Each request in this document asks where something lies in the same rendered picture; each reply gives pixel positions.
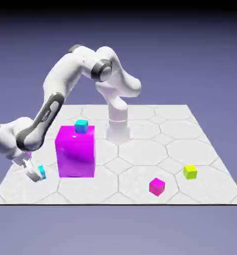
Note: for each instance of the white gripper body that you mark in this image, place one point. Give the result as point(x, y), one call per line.
point(31, 173)

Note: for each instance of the small cyan cube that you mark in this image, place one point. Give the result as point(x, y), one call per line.
point(42, 171)
point(81, 126)

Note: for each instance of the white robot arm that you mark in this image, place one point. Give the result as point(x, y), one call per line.
point(56, 79)

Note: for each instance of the small magenta cube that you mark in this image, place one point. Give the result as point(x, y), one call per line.
point(157, 186)

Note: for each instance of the small yellow-green cube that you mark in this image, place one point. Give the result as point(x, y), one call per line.
point(190, 171)

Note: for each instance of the large magenta box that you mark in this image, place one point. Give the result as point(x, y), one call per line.
point(75, 153)

